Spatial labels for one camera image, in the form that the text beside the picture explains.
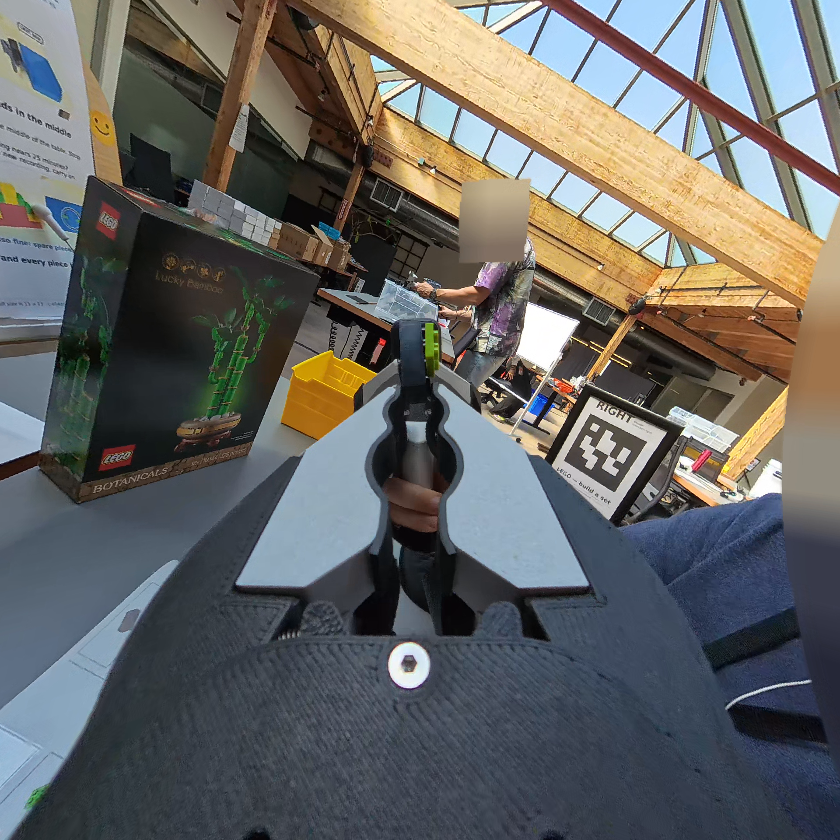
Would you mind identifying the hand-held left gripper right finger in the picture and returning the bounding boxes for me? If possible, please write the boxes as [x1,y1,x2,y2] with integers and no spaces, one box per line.
[429,382,591,609]

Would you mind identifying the brown cardboard boxes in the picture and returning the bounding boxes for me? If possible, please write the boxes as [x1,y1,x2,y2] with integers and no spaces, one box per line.
[278,222,353,271]

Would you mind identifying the printed instruction poster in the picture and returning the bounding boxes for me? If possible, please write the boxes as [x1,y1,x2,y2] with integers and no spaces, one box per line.
[0,0,91,324]

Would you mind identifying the white flipchart board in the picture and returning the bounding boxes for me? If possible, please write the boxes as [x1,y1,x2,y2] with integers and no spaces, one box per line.
[508,301,582,435]

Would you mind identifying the stack of white boxes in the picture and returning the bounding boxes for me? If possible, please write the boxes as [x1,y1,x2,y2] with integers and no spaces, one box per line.
[188,180,284,241]

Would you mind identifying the person's navy clothing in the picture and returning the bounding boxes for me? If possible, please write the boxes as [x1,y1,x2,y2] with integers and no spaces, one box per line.
[622,492,840,840]

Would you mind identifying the person's right hand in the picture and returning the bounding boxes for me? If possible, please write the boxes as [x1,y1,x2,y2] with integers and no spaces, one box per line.
[383,475,442,534]

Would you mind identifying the black bamboo toy set box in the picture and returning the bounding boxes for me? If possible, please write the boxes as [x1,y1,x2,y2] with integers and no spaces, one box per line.
[38,175,321,505]

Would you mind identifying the framed black white marker sign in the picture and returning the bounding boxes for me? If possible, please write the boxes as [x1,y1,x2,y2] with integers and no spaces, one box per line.
[545,383,687,526]

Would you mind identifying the open instruction booklet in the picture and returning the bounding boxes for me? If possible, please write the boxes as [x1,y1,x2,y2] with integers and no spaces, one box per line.
[0,560,180,812]

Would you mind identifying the wooden workbench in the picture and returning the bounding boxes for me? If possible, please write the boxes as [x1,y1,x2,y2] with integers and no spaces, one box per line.
[318,287,455,363]

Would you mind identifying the clear plastic box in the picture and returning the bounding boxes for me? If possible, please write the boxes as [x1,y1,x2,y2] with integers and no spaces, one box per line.
[374,278,438,323]

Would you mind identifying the white side table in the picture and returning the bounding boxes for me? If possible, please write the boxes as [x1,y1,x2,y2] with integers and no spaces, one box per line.
[0,399,48,483]

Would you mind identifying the yellow plastic bin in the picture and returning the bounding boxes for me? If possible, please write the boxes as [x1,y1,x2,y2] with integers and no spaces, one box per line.
[280,350,379,440]

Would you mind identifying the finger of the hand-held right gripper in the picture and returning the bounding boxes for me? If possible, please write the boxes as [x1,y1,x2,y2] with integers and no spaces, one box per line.
[353,363,399,416]
[437,365,484,413]

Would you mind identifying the white cable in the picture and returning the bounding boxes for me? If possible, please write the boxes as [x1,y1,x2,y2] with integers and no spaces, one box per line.
[724,679,815,711]

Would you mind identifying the grey desk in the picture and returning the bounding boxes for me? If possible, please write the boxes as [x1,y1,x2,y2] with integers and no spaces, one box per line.
[0,351,371,713]

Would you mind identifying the cardboard smiley sign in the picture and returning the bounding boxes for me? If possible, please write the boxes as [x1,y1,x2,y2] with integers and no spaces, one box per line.
[84,64,123,186]

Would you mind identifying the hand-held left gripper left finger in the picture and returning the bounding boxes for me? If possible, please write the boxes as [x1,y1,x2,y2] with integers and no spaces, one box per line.
[234,385,403,600]

